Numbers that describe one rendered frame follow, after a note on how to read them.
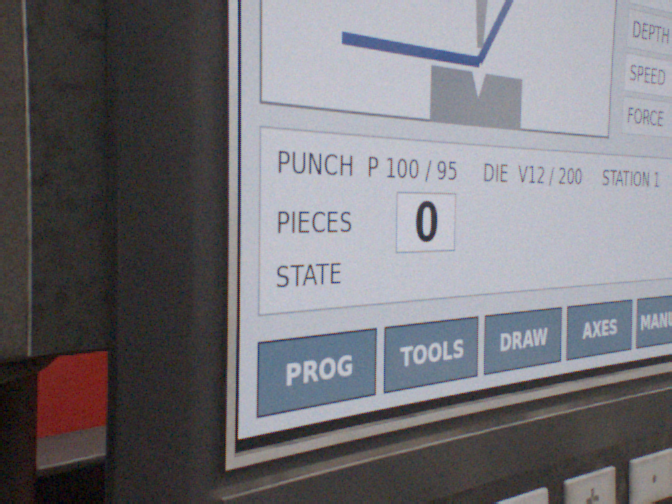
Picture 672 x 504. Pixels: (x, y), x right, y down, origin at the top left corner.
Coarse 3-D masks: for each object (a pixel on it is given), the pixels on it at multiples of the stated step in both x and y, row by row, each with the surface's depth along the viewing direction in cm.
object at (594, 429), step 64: (64, 0) 34; (128, 0) 28; (192, 0) 26; (64, 64) 35; (128, 64) 29; (192, 64) 26; (64, 128) 35; (128, 128) 29; (192, 128) 26; (64, 192) 35; (128, 192) 29; (192, 192) 26; (64, 256) 35; (128, 256) 29; (192, 256) 27; (64, 320) 35; (128, 320) 29; (192, 320) 27; (128, 384) 29; (192, 384) 27; (512, 384) 37; (576, 384) 39; (640, 384) 43; (128, 448) 29; (192, 448) 27; (256, 448) 28; (320, 448) 30; (384, 448) 32; (448, 448) 34; (512, 448) 36; (576, 448) 39; (640, 448) 43
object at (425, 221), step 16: (400, 192) 32; (416, 192) 32; (432, 192) 33; (400, 208) 32; (416, 208) 32; (432, 208) 33; (448, 208) 34; (400, 224) 32; (416, 224) 32; (432, 224) 33; (448, 224) 34; (400, 240) 32; (416, 240) 32; (432, 240) 33; (448, 240) 34
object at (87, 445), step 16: (80, 432) 74; (96, 432) 74; (48, 448) 70; (64, 448) 69; (80, 448) 69; (96, 448) 69; (48, 464) 66; (64, 464) 66; (80, 464) 67; (96, 464) 68; (48, 480) 73; (64, 480) 74; (80, 480) 75; (96, 480) 76; (48, 496) 73; (64, 496) 74; (80, 496) 75; (96, 496) 76
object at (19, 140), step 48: (0, 0) 33; (0, 48) 33; (0, 96) 33; (0, 144) 33; (0, 192) 33; (0, 240) 33; (0, 288) 34; (0, 336) 34; (0, 384) 35; (0, 432) 35; (0, 480) 35
